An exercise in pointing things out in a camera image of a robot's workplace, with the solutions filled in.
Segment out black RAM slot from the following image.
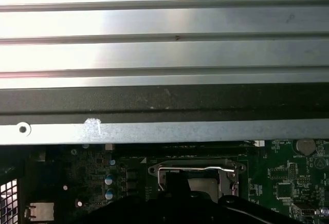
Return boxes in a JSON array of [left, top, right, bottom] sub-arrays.
[[114, 150, 249, 158], [114, 143, 266, 152]]

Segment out metal socket cover frame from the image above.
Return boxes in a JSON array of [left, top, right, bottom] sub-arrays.
[[159, 166, 240, 199]]

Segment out silver coin battery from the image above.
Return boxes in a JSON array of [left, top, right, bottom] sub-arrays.
[[295, 138, 317, 156]]

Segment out metal wire locking lever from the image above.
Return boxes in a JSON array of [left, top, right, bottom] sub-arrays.
[[157, 166, 236, 192]]

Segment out CPU socket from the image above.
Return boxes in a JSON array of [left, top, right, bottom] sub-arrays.
[[148, 158, 247, 201]]

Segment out green motherboard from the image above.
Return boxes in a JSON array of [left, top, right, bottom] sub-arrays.
[[25, 139, 329, 224]]

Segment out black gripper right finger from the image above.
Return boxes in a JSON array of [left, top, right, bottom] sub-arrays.
[[177, 172, 301, 224]]

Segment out silver rear port block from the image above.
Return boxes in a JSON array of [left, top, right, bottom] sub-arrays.
[[25, 202, 54, 221]]

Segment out black PC case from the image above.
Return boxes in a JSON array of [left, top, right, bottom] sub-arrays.
[[0, 83, 329, 224]]

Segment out silver CPU with green edge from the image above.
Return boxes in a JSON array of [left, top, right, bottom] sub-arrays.
[[187, 178, 220, 199]]

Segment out silver internal USB port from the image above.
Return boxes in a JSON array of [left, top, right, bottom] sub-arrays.
[[295, 206, 316, 219]]

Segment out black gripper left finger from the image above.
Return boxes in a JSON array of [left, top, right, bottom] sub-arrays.
[[69, 172, 178, 224]]

